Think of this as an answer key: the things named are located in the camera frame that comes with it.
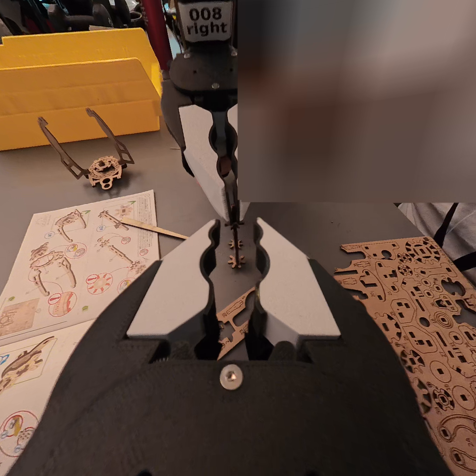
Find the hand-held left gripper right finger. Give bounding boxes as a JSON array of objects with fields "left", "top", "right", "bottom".
[{"left": 248, "top": 217, "right": 342, "bottom": 352}]

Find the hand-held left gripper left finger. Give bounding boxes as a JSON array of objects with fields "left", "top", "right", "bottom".
[{"left": 126, "top": 219, "right": 221, "bottom": 352}]

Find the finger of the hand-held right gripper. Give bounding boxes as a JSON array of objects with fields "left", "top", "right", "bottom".
[
  {"left": 223, "top": 104, "right": 238, "bottom": 209},
  {"left": 178, "top": 105, "right": 233, "bottom": 221}
]

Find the slotted wooden bar with gear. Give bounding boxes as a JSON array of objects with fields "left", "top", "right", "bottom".
[{"left": 224, "top": 175, "right": 247, "bottom": 270}]

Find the partly built wooden model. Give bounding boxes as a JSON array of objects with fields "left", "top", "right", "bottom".
[{"left": 37, "top": 107, "right": 135, "bottom": 190}]

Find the laser-cut wooden parts sheet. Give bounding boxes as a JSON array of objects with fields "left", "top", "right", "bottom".
[{"left": 333, "top": 238, "right": 476, "bottom": 476}]

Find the red pole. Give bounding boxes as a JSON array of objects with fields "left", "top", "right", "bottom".
[{"left": 141, "top": 0, "right": 167, "bottom": 73}]

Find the thin wooden stick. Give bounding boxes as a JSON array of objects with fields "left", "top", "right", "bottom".
[{"left": 120, "top": 217, "right": 189, "bottom": 239}]

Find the printed instruction booklet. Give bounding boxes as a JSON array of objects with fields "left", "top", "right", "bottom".
[{"left": 0, "top": 190, "right": 160, "bottom": 473}]

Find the black office chair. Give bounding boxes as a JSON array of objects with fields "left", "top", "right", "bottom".
[{"left": 0, "top": 0, "right": 142, "bottom": 36}]

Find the yellow plastic bin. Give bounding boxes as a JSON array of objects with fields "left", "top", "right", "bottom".
[{"left": 0, "top": 28, "right": 164, "bottom": 151}]

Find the small wooden cutout frame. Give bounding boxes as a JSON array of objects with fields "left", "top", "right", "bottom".
[{"left": 216, "top": 286, "right": 258, "bottom": 360}]

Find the black strap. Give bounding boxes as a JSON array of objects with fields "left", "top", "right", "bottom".
[{"left": 433, "top": 203, "right": 476, "bottom": 272}]

